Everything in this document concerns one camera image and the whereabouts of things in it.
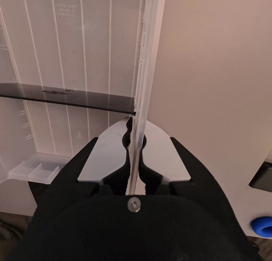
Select black bin divider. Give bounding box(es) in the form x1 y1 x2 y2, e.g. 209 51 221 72
0 83 136 115

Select clear plastic bin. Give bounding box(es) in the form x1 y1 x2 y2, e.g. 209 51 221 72
0 0 167 195

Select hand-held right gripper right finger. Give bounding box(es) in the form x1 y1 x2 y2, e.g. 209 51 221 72
138 121 192 182

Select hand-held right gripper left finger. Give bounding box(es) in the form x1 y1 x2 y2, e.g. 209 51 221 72
77 117 133 183

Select blue foam ring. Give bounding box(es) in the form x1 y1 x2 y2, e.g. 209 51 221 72
250 216 272 238

